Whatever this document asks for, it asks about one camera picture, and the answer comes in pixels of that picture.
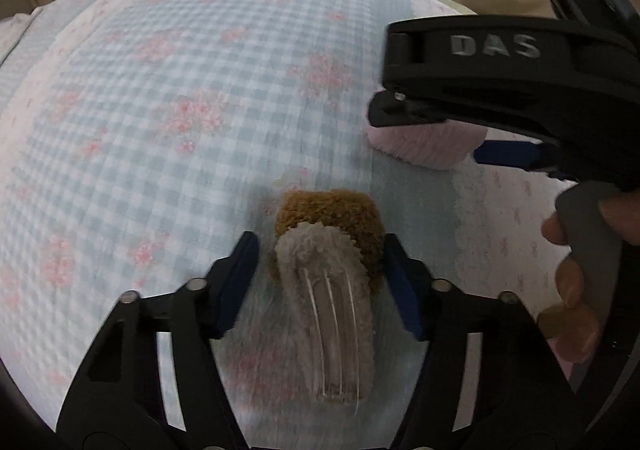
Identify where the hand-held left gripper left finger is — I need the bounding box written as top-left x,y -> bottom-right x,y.
56,230 -> 261,450

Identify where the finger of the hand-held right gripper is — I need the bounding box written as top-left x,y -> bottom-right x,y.
473,139 -> 567,177
366,90 -> 452,128

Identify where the beige fuzzy hair clip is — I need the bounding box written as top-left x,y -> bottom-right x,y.
273,223 -> 377,404

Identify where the pink fluffy scrunchie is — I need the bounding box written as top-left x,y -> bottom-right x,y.
366,122 -> 488,172

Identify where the checkered blue pink blanket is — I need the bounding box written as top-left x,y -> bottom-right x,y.
0,0 -> 587,447

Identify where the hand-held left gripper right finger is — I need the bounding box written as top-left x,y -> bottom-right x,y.
384,233 -> 589,450

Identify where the person's right hand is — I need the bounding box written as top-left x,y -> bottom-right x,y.
542,190 -> 640,364

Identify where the brown fuzzy hair clip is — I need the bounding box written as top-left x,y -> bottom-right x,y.
271,188 -> 386,297

